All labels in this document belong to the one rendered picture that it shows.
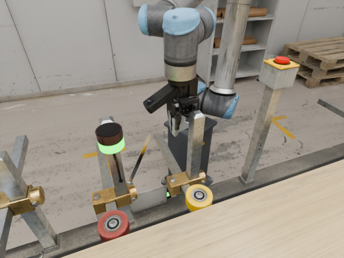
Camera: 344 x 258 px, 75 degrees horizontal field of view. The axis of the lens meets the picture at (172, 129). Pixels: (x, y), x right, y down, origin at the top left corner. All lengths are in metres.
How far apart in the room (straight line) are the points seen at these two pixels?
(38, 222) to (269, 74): 0.79
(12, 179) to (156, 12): 0.59
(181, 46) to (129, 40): 2.64
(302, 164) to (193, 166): 0.61
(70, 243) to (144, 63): 2.76
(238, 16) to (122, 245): 1.04
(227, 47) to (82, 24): 2.22
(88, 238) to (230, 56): 1.01
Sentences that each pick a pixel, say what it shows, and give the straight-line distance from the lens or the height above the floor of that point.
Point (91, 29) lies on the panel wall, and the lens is 3.15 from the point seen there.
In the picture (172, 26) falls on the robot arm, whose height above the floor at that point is 1.33.
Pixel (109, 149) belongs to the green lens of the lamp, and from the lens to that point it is 0.53.
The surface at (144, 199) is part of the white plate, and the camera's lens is 0.86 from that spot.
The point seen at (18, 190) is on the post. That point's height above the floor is 1.00.
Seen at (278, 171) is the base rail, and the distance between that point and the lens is 1.12.
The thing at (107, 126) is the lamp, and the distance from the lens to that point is 0.54.
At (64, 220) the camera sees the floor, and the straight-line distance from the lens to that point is 1.85.
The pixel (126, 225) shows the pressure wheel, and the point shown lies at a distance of 0.64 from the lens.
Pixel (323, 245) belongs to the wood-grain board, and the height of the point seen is 0.90.
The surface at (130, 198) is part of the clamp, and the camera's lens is 0.75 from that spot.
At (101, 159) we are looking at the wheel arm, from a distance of 0.88.
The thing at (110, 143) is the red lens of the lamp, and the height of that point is 1.13.
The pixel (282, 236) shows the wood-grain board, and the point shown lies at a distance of 0.68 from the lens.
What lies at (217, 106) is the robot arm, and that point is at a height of 0.81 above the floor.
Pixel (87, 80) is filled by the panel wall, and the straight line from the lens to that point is 3.35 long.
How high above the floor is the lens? 1.45
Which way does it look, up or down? 37 degrees down
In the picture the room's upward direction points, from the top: straight up
